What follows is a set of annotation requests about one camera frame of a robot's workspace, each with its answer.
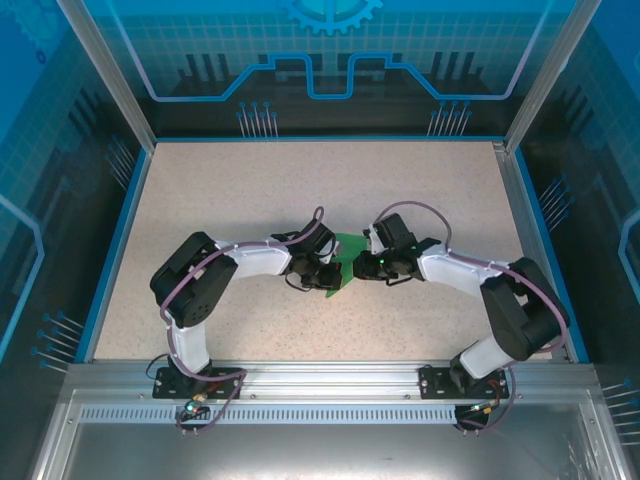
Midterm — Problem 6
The aluminium mounting rail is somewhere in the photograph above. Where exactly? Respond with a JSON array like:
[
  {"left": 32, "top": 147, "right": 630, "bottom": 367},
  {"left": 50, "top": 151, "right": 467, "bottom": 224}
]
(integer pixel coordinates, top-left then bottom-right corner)
[{"left": 64, "top": 360, "right": 599, "bottom": 404}]

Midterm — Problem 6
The green square paper sheet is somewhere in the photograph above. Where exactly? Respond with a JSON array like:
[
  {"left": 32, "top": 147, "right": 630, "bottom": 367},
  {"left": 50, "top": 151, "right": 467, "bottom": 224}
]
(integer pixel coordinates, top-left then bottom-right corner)
[{"left": 323, "top": 232, "right": 374, "bottom": 300}]

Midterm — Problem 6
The blue table edge strip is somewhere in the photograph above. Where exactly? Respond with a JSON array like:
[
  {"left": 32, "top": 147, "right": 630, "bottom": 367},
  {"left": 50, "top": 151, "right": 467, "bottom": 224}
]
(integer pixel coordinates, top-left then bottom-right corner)
[{"left": 73, "top": 148, "right": 155, "bottom": 364}]

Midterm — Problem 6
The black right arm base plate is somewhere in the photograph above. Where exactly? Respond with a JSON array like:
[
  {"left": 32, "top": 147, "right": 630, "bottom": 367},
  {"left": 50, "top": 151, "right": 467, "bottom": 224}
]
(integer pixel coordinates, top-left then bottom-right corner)
[{"left": 418, "top": 366, "right": 510, "bottom": 400}]

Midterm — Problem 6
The aluminium side rail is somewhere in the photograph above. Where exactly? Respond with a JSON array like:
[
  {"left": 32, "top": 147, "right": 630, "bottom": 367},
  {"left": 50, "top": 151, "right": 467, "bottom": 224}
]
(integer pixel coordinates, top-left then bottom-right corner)
[{"left": 492, "top": 140, "right": 574, "bottom": 362}]

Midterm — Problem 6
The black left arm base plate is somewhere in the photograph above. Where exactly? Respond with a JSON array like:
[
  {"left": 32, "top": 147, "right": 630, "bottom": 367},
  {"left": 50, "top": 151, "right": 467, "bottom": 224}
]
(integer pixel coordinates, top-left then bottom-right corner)
[{"left": 152, "top": 366, "right": 245, "bottom": 401}]

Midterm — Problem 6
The slotted grey cable duct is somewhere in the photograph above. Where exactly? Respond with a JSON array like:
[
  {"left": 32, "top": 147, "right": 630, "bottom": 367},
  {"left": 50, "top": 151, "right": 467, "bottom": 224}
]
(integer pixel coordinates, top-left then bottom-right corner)
[{"left": 78, "top": 404, "right": 460, "bottom": 425}]

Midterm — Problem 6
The aluminium frame post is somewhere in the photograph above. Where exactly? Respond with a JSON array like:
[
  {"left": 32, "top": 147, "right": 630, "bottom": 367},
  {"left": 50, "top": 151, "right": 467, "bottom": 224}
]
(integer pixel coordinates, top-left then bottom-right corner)
[
  {"left": 503, "top": 0, "right": 605, "bottom": 154},
  {"left": 53, "top": 0, "right": 157, "bottom": 151}
]

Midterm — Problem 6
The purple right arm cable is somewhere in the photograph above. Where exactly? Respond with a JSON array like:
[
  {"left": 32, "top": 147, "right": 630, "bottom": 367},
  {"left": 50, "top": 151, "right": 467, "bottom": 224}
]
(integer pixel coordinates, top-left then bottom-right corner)
[{"left": 375, "top": 200, "right": 570, "bottom": 434}]

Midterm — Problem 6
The metal tray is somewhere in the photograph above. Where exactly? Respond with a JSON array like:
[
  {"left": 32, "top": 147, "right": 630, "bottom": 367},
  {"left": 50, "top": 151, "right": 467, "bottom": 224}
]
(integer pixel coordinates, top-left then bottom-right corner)
[{"left": 27, "top": 389, "right": 626, "bottom": 480}]

